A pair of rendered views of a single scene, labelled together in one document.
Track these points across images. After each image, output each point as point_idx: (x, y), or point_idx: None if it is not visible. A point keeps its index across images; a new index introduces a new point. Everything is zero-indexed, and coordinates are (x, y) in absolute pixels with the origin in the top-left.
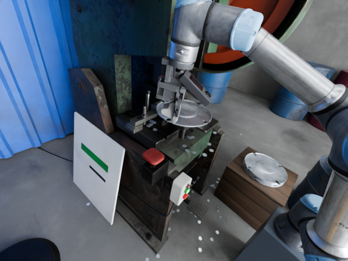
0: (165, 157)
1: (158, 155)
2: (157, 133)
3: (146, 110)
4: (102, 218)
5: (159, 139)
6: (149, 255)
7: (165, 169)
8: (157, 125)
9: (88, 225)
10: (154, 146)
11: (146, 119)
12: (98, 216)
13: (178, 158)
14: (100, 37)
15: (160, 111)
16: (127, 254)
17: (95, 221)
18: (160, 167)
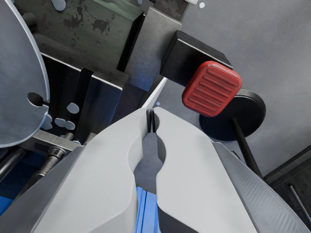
0: (125, 45)
1: (211, 81)
2: (77, 96)
3: (23, 151)
4: (169, 81)
5: (104, 86)
6: (196, 3)
7: (186, 37)
8: (50, 108)
9: (179, 91)
10: (125, 88)
11: (64, 141)
12: (168, 86)
13: (115, 9)
14: None
15: (14, 132)
16: (199, 33)
17: (173, 87)
18: (209, 56)
